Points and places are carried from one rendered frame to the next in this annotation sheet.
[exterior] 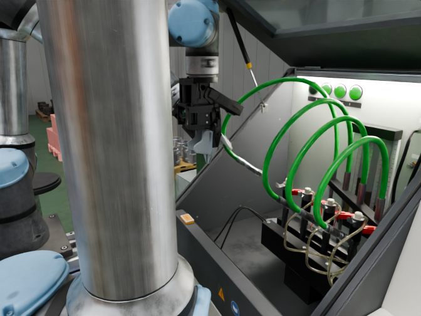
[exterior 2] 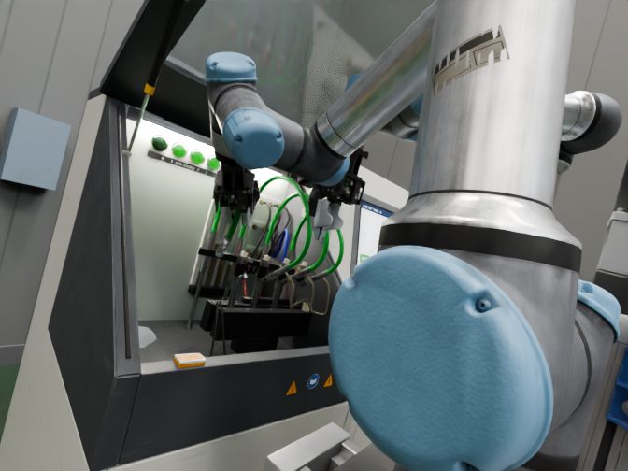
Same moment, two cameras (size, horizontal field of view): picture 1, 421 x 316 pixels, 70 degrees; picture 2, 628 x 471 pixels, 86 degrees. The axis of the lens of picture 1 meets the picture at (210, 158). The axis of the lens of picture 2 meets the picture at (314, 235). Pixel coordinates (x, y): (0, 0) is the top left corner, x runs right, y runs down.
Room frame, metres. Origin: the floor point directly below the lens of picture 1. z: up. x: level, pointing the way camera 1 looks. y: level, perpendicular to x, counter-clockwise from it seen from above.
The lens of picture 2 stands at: (0.94, 0.73, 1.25)
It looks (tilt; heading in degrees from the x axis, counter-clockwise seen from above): 1 degrees down; 253
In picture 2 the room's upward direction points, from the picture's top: 15 degrees clockwise
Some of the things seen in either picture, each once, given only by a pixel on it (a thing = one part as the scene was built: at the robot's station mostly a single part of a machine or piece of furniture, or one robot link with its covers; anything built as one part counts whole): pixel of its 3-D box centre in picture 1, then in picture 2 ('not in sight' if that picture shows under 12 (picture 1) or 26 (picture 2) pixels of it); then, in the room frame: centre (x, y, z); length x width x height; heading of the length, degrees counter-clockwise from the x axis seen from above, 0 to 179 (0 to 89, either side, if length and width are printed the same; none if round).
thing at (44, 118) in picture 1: (56, 108); not in sight; (8.30, 4.28, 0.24); 1.35 x 0.93 x 0.48; 35
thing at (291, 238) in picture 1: (310, 266); (257, 329); (0.73, -0.29, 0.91); 0.34 x 0.10 x 0.15; 28
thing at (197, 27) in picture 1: (184, 25); (403, 117); (0.61, 0.05, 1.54); 0.11 x 0.11 x 0.08; 83
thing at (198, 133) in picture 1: (198, 145); (322, 220); (0.72, 0.03, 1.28); 0.06 x 0.03 x 0.09; 118
